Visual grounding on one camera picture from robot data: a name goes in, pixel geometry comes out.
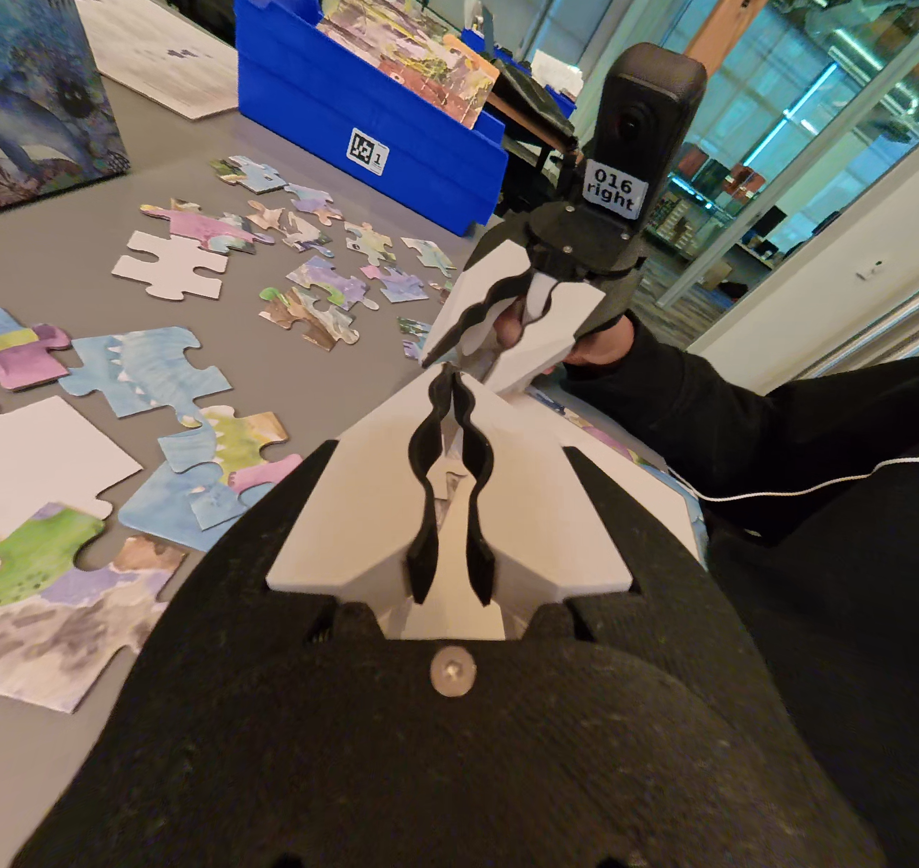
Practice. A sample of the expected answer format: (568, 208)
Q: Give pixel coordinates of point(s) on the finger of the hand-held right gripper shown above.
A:
(560, 322)
(481, 272)

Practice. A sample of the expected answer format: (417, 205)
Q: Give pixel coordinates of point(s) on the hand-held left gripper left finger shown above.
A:
(344, 523)

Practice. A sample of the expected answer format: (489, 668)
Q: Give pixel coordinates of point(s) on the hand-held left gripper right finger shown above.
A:
(560, 523)

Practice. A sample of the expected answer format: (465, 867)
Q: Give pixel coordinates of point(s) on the puzzle tray with painted border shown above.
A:
(646, 494)

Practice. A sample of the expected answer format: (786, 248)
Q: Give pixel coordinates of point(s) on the pile of jigsaw pieces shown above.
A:
(172, 265)

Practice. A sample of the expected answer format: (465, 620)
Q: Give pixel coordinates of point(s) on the person's right forearm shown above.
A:
(718, 423)

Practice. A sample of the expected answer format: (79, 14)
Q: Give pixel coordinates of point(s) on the person's right hand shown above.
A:
(603, 347)

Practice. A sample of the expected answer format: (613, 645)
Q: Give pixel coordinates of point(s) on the dark storage shelf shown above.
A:
(718, 171)

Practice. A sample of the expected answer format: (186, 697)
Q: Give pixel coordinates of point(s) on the blue plastic bin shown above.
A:
(301, 107)
(477, 42)

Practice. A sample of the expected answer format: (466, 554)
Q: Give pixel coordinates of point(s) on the printed paper sheet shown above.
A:
(158, 49)

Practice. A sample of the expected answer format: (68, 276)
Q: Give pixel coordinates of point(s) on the illustrated puzzle box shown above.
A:
(43, 92)

